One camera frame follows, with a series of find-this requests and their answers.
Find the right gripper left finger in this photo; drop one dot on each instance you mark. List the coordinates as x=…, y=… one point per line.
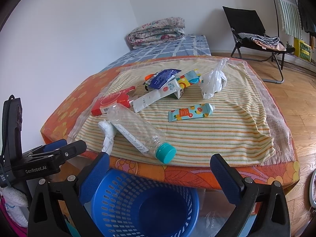
x=91, y=176

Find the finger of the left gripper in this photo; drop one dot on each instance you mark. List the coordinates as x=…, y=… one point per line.
x=54, y=145
x=69, y=151

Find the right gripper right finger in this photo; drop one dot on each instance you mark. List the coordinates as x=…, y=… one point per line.
x=230, y=181

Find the white tissue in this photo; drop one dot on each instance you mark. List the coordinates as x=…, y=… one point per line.
x=109, y=132

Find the red cardboard box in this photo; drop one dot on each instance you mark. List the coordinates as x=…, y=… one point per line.
x=124, y=97

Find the clear plastic bottle teal cap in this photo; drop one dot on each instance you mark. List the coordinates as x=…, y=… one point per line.
x=147, y=139

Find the teal fruit print carton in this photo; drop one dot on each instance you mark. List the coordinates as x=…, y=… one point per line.
x=192, y=112

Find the white plastic bag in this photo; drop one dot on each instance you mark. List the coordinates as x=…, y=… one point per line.
x=213, y=81

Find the blue snack packet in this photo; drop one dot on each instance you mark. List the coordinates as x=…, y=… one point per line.
x=160, y=78

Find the white milk carton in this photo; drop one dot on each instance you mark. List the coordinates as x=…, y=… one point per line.
x=171, y=87

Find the colourful drink carton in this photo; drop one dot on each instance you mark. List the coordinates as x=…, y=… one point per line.
x=188, y=79

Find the orange bottle cap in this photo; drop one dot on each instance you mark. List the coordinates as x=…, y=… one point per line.
x=148, y=77

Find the orange floral bed sheet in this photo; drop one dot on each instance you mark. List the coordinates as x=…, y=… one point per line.
x=69, y=117

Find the blue plastic mesh basket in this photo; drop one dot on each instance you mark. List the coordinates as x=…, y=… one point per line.
x=128, y=205

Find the striped yellow towel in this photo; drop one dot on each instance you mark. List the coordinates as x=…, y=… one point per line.
x=237, y=129

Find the black clothes rack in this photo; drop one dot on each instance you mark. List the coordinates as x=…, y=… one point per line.
x=296, y=62

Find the blue checked bed sheet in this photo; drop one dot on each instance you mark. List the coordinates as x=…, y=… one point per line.
x=190, y=45

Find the striped cloth on chair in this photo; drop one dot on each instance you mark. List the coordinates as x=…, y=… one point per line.
x=262, y=39

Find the yellow green crate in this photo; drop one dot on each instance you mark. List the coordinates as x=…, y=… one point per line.
x=302, y=50

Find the folded floral quilt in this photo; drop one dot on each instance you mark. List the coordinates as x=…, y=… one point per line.
x=157, y=32

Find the black folding chair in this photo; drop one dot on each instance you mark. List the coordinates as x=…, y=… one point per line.
x=248, y=32

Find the striped hanging towel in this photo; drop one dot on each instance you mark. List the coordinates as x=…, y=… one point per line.
x=290, y=18

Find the white ring light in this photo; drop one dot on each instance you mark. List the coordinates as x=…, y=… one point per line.
x=311, y=190

